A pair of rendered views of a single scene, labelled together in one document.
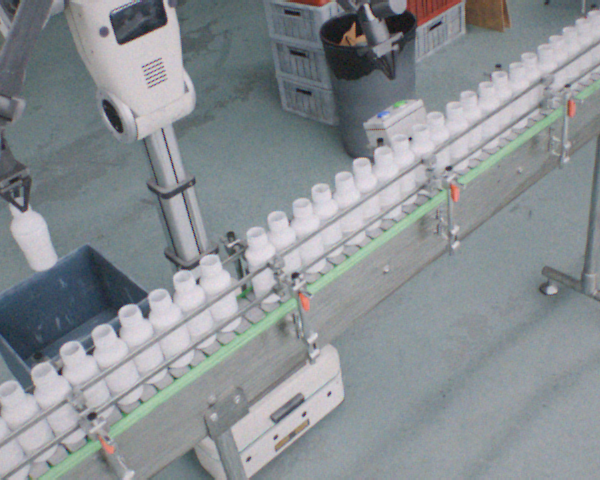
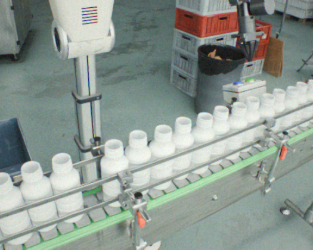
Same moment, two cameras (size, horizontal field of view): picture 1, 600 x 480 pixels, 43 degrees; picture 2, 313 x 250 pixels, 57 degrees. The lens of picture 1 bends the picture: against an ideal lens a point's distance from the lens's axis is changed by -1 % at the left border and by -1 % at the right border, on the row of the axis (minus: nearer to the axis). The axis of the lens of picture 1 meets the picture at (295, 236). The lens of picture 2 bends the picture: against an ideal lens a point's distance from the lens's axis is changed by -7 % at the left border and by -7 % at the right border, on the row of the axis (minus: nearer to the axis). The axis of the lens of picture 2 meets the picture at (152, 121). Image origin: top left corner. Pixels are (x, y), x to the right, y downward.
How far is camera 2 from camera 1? 87 cm
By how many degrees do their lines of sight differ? 4
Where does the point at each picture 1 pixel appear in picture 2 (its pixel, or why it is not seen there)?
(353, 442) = not seen: outside the picture
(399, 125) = (248, 93)
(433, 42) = (247, 72)
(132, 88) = (71, 21)
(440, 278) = not seen: hidden behind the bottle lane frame
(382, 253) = (216, 185)
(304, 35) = (189, 50)
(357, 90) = (209, 81)
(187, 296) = (30, 186)
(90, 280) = (14, 141)
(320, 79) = (191, 72)
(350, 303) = (180, 217)
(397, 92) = not seen: hidden behind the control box
